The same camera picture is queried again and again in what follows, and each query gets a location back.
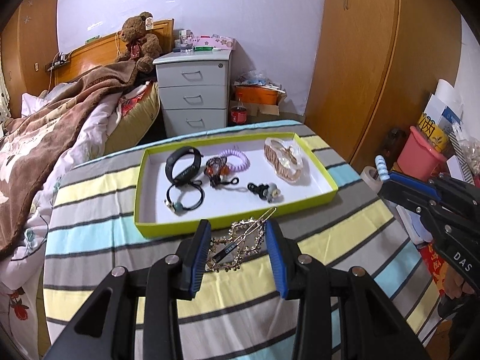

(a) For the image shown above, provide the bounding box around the clear amber hair claw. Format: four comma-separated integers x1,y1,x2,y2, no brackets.
264,137,304,184

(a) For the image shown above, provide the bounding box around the black amber beaded hair clip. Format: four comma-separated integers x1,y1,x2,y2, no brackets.
203,156,239,189

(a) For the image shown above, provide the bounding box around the person's right hand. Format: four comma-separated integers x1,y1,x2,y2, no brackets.
443,266,475,299

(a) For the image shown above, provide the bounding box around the cola bottle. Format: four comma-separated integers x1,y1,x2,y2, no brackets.
229,101,248,125

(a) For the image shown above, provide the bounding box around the pink floral box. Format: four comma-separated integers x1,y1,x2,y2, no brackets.
193,35,236,50

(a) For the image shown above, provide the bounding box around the black bear hair tie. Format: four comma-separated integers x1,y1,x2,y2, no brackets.
246,181,283,203

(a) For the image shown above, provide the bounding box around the white floral duvet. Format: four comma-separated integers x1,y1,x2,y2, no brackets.
0,82,159,346

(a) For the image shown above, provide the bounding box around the gold rhinestone hair pin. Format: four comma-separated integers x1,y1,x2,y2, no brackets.
206,207,277,272

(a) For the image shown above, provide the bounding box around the purple spiral hair tie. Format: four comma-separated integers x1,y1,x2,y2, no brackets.
219,148,251,174

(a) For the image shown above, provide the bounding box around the brown teddy bear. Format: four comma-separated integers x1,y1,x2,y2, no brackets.
115,11,162,73

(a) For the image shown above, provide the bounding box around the wooden wardrobe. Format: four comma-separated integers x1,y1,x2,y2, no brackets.
305,0,461,171

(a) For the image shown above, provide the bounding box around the grey drawer nightstand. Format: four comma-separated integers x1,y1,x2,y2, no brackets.
154,50,232,137

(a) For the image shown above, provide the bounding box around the orange storage box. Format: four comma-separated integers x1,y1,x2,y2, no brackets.
234,86,279,106

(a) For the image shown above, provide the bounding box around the green shallow box tray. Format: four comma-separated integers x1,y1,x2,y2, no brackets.
133,132,338,238

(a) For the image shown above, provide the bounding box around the pink plastic bucket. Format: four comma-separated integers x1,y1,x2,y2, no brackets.
397,126,447,181

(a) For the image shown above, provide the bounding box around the brown fleece blanket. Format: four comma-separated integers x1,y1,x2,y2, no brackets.
1,61,137,259

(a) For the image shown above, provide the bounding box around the wooden bed headboard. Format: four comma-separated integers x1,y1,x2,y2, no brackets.
53,19,174,85

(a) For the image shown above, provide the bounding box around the white paper roll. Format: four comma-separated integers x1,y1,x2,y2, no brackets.
360,166,383,194

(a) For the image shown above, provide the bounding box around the black fitness band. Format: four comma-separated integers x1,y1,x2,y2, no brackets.
165,146,203,186

